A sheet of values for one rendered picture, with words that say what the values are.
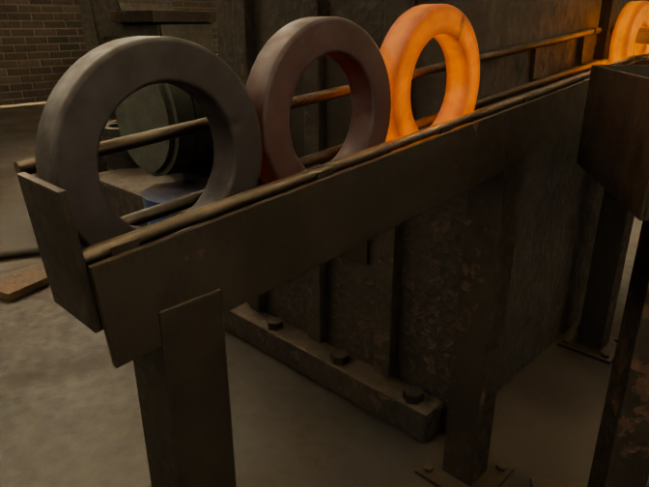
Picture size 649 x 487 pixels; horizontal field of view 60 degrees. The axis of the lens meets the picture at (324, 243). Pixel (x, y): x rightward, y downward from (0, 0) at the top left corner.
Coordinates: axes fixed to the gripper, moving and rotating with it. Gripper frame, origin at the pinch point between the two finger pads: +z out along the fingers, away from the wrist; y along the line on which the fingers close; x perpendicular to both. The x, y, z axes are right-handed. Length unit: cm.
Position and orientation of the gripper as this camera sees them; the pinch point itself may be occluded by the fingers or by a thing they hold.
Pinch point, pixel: (635, 35)
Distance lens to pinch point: 137.8
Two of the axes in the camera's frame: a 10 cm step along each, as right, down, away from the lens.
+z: -7.1, -3.3, 6.2
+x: 0.6, -9.1, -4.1
